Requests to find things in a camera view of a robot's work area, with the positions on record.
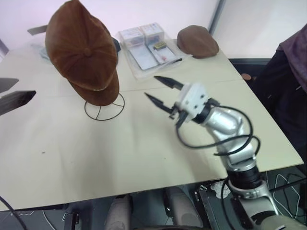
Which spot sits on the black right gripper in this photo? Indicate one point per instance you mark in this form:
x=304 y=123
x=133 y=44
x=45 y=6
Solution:
x=182 y=117

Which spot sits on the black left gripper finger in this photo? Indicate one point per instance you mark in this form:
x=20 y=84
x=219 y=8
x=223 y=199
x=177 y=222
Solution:
x=16 y=99
x=7 y=83

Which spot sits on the small brown flat cap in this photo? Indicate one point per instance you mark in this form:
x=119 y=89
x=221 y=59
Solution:
x=196 y=40

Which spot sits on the clear plastic bag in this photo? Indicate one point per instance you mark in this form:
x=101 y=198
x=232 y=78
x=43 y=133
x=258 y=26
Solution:
x=144 y=73

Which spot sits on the black pen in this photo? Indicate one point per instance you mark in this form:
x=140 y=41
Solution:
x=176 y=60

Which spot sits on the white printed card sheet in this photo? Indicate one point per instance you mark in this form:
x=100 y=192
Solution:
x=144 y=57
x=165 y=54

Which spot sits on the small black yellow gadget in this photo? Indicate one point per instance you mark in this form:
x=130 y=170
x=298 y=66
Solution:
x=160 y=45

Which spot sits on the clear box of cards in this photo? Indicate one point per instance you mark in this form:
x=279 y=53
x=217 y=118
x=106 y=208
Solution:
x=133 y=37
x=153 y=32

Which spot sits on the dark grey chair part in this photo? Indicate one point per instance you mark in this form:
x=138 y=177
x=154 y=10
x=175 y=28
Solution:
x=38 y=29

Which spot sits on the white crumpled paper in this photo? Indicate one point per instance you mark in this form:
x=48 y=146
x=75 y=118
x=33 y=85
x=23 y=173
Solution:
x=219 y=189

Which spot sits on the grey robot leg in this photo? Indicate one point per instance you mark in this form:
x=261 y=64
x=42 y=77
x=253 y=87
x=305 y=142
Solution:
x=118 y=213
x=182 y=206

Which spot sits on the person in dark clothes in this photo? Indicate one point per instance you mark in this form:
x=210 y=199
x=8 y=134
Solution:
x=283 y=95

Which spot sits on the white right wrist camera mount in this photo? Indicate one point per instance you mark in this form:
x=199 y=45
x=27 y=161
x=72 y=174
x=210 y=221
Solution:
x=192 y=98

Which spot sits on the grey metal frame post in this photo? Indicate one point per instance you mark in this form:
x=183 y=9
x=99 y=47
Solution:
x=216 y=16

